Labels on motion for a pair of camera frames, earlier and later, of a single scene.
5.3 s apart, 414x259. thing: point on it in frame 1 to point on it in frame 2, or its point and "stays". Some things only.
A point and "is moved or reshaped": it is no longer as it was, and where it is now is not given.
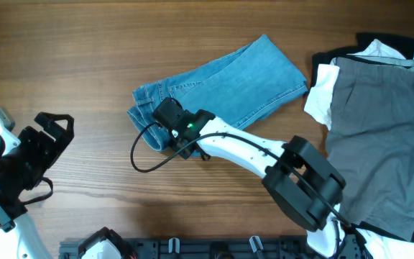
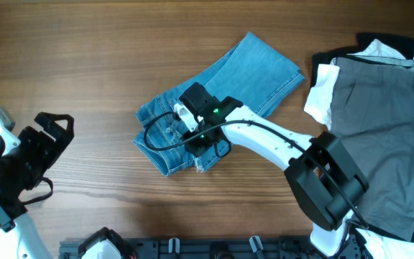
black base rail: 205,247 stays
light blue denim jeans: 252,81 is moved or reshaped
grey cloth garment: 383,138 stays
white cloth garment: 318,102 stays
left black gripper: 32,138 stays
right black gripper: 175,139 to 200,146
